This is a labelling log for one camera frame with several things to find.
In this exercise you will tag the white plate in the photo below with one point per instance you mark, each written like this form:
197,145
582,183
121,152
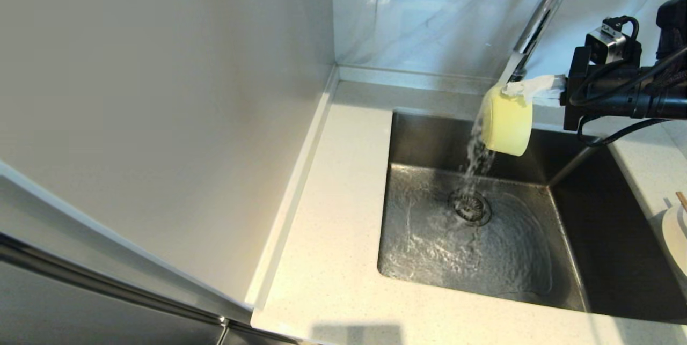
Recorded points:
678,243

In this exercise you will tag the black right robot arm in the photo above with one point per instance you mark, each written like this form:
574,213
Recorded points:
673,28

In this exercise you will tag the round metal drain strainer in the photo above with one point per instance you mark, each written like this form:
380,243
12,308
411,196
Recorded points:
470,208

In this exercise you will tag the brown wooden chopstick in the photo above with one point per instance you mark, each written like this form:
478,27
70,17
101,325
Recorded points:
681,200

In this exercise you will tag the stainless steel appliance front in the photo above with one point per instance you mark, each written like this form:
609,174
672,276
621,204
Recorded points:
80,315

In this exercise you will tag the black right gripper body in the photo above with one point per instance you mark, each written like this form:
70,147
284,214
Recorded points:
617,95

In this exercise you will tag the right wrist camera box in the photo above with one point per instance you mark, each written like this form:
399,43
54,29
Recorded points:
609,44

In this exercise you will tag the yellow bowl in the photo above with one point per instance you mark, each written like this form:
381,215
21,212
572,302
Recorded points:
507,125

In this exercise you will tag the stainless steel sink basin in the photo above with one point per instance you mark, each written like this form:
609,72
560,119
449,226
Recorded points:
483,270

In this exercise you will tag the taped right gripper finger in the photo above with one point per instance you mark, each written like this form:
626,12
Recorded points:
553,99
536,86

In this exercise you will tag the chrome gooseneck faucet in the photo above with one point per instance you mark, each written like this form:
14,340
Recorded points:
542,15

